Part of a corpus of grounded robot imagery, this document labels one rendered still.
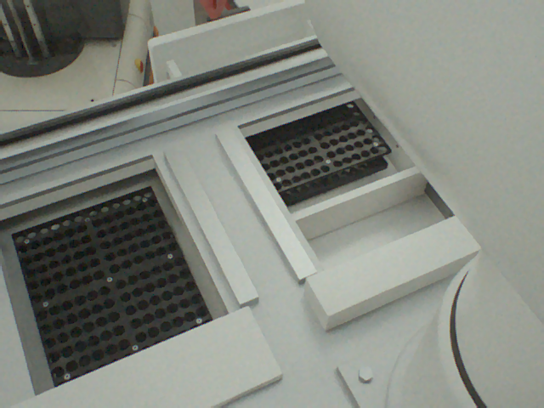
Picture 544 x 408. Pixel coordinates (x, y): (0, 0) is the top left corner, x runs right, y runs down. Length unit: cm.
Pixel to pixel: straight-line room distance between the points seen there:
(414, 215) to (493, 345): 50
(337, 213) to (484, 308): 44
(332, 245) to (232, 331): 26
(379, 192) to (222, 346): 32
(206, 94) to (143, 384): 36
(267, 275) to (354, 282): 10
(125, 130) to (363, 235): 34
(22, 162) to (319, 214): 36
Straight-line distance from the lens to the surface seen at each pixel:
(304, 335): 65
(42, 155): 80
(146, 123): 80
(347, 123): 89
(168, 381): 62
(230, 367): 62
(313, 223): 81
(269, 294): 67
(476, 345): 43
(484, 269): 41
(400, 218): 89
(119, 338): 71
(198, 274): 81
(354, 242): 85
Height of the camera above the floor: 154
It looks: 54 degrees down
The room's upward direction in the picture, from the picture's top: 2 degrees clockwise
